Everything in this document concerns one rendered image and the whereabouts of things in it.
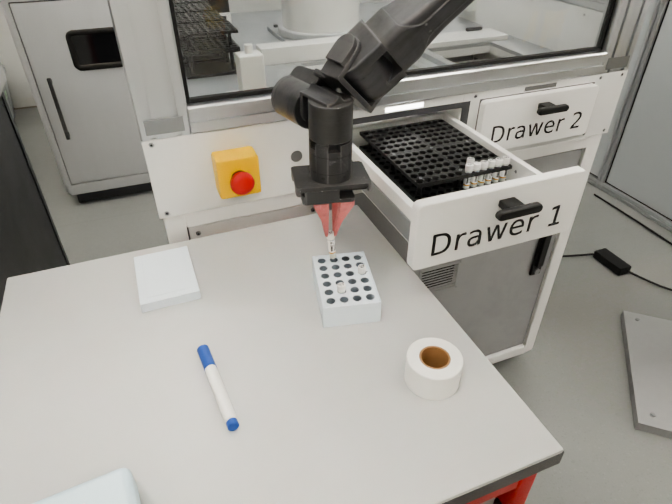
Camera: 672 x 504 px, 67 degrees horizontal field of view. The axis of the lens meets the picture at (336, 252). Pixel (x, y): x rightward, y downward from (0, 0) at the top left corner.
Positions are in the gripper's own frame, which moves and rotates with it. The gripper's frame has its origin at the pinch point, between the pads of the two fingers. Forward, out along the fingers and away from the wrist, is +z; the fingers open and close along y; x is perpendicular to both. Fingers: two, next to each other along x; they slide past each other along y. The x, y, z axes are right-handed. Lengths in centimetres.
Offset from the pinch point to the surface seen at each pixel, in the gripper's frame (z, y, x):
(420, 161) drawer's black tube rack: -3.7, -17.5, -11.9
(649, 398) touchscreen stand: 82, -100, -14
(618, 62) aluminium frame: -10, -69, -37
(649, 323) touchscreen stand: 83, -121, -42
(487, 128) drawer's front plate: -0.9, -37.7, -28.7
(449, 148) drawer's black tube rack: -3.5, -24.2, -16.0
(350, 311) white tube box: 7.5, -1.1, 9.9
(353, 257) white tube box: 6.7, -4.0, -1.3
